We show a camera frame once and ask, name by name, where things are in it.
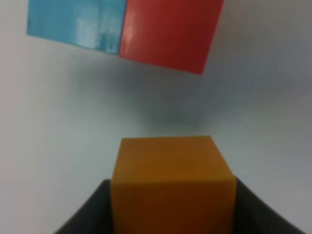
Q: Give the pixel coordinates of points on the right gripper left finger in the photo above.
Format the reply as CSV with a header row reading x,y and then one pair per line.
x,y
95,216

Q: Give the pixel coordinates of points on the red block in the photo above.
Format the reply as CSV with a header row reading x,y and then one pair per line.
x,y
175,34

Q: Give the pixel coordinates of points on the orange block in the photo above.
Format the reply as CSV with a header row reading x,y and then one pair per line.
x,y
172,185

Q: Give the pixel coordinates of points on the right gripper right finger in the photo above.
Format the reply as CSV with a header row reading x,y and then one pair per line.
x,y
253,216

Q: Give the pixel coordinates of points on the blue block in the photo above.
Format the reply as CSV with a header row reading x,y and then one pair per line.
x,y
92,24

